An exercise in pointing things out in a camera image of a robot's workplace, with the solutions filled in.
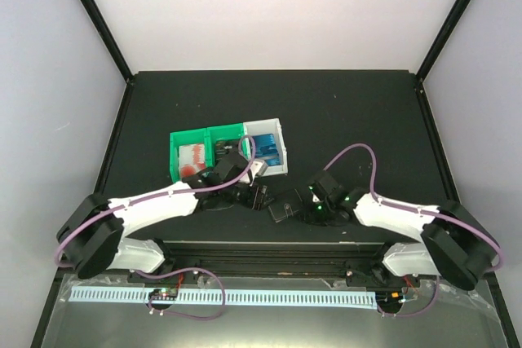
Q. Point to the blue slotted cable duct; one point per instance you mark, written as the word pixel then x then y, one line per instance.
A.
pixel 229 297

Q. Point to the controller board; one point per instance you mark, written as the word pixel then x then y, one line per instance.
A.
pixel 164 294
pixel 391 297

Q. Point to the blue card stack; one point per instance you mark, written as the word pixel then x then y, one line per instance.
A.
pixel 267 149

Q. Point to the black card stack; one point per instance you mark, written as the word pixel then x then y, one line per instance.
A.
pixel 224 147

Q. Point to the green bin with black cards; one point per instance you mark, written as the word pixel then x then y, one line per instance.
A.
pixel 226 133

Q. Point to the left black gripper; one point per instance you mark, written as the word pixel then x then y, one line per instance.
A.
pixel 256 200

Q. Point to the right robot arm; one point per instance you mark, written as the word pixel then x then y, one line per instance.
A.
pixel 438 240

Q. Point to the right black frame post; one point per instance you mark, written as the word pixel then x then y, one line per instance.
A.
pixel 450 23

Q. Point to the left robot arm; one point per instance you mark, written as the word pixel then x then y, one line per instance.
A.
pixel 98 235

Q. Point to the right controller board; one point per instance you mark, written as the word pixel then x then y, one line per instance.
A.
pixel 391 297

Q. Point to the white bin with blue cards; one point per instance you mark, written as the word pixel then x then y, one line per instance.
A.
pixel 270 126

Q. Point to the red white card stack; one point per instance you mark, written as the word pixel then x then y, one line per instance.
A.
pixel 192 159

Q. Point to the black frame post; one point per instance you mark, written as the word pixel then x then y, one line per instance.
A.
pixel 104 32
pixel 450 23

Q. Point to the left black frame post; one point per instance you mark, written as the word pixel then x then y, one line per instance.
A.
pixel 104 32

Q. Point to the green bin with red cards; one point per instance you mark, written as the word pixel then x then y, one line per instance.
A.
pixel 179 138

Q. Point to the left controller board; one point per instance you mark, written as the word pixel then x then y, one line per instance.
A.
pixel 164 294

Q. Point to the black card holder wallet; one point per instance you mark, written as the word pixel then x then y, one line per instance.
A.
pixel 291 204

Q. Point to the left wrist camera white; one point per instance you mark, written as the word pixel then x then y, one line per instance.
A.
pixel 258 168

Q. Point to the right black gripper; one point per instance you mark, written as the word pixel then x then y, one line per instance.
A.
pixel 307 215

